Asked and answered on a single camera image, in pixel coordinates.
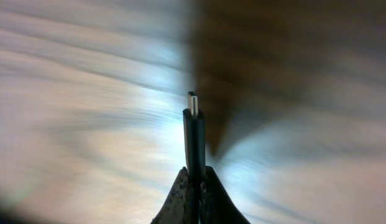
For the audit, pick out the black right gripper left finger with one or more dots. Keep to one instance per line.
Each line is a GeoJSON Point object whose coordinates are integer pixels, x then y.
{"type": "Point", "coordinates": [181, 204]}

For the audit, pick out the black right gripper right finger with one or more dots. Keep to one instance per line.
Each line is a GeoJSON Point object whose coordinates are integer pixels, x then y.
{"type": "Point", "coordinates": [216, 205]}

